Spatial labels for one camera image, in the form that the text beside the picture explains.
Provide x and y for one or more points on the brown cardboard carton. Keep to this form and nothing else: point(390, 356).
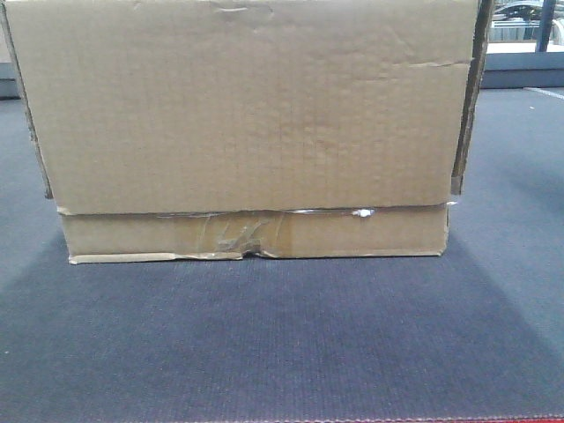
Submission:
point(219, 129)

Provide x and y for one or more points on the dark grey conveyor belt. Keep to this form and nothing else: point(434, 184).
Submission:
point(476, 333)

